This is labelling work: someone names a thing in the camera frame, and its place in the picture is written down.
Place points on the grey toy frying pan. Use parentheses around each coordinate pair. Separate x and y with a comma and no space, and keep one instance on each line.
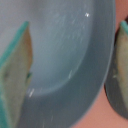
(72,48)

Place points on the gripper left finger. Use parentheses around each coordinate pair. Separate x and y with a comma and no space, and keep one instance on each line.
(15,63)

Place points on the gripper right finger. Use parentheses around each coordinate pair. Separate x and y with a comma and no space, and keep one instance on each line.
(122,59)

